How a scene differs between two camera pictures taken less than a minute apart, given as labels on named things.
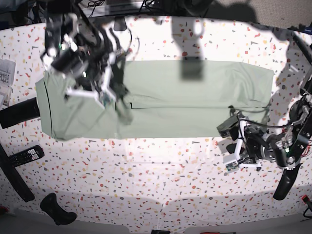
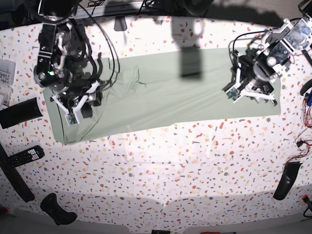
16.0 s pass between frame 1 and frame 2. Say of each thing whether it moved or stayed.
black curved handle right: stayed
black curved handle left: stayed
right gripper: moved
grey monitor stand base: stayed
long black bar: stayed
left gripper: moved
